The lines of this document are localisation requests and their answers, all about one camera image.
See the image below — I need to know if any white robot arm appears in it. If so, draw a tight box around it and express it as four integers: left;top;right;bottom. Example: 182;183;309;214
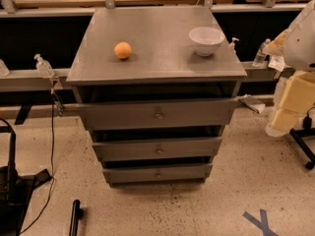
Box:
264;0;315;137

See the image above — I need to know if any white ceramic bowl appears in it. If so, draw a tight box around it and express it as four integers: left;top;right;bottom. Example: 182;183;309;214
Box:
189;27;225;57

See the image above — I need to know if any grey three-drawer cabinet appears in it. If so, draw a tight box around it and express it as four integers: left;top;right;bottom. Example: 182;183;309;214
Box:
66;5;248;188

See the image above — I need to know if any orange fruit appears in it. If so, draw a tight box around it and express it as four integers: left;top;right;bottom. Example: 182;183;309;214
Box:
114;42;132;59

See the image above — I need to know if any clear plastic water bottle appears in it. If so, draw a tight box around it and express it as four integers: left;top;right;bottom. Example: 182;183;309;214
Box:
253;38;271;67

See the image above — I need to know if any white packet on rail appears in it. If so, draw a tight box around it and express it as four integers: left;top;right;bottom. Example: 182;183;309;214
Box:
268;55;285;72

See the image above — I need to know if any grey top drawer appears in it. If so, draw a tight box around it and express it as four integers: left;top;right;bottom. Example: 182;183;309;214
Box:
78;99;238;131

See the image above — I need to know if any black tube on floor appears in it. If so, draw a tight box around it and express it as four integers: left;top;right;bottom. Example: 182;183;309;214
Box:
69;200;84;236

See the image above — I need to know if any clear pump sanitizer bottle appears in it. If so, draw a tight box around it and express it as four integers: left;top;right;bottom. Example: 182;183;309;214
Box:
34;54;54;79

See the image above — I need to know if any grey bottom drawer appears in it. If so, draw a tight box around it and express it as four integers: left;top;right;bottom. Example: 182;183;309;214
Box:
103;163;213;185

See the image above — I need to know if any grey drawer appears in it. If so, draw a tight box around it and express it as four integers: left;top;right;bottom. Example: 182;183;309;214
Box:
93;138;221;161
78;99;238;131
103;163;213;185

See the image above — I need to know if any black cable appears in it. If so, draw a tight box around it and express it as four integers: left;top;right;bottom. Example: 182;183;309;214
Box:
19;88;60;235

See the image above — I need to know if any small pump bottle behind cabinet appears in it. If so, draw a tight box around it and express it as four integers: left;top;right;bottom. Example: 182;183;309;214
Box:
229;37;239;54

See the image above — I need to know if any grey middle drawer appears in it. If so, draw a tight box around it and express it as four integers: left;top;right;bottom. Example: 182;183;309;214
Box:
93;138;221;161

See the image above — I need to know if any black stand base left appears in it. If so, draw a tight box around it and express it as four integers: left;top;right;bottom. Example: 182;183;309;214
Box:
0;119;52;236

